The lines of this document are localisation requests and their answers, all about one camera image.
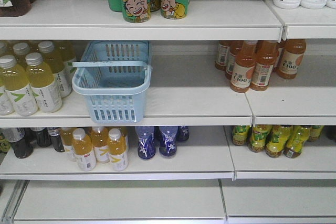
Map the light blue plastic basket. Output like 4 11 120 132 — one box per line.
72 40 152 124

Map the blue sports drink bottle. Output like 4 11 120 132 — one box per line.
176 125 190 142
159 126 178 158
135 126 156 160

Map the orange yellow drink bottle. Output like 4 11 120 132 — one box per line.
61 127 76 162
107 129 128 171
90 126 110 163
71 128 97 172

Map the orange C100 juice bottle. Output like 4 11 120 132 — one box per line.
250 40 277 91
277 39 306 79
230 40 258 93

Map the yellow lemon tea bottle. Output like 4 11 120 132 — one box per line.
308 125 324 142
247 124 272 153
265 125 293 158
232 125 250 146
284 125 312 158

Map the pale green drink bottle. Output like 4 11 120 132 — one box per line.
1 55 38 116
38 40 72 98
25 52 62 113

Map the dark tea bottle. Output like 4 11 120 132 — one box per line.
47 127 65 153
1 127 33 158
30 127 51 147

